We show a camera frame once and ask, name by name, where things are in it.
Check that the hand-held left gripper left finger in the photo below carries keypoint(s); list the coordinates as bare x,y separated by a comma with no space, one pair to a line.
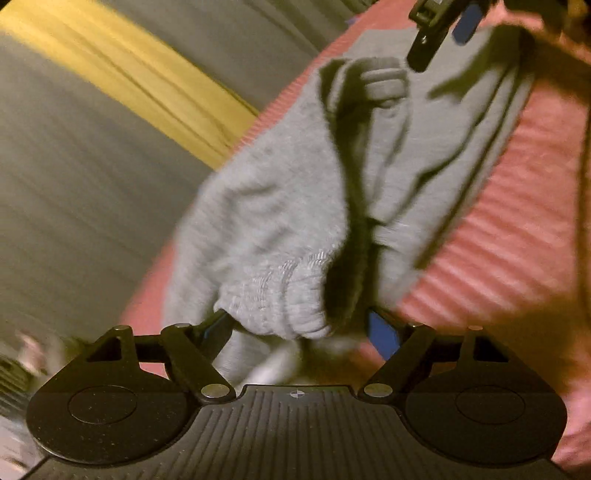
217,330

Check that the red ribbed blanket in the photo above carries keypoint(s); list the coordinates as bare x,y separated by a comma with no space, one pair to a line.
485,230

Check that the yellow curtain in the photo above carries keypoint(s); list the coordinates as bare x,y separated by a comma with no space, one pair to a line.
138,78

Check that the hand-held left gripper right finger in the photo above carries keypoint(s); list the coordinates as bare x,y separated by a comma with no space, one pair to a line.
383,334

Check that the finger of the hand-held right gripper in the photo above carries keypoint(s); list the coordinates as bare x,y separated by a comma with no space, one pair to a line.
427,44
466,23

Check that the grey curtain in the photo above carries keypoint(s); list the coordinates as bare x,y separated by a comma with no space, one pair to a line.
83,207
240,41

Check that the pink plush toy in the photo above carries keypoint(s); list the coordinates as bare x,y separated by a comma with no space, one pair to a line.
32,348

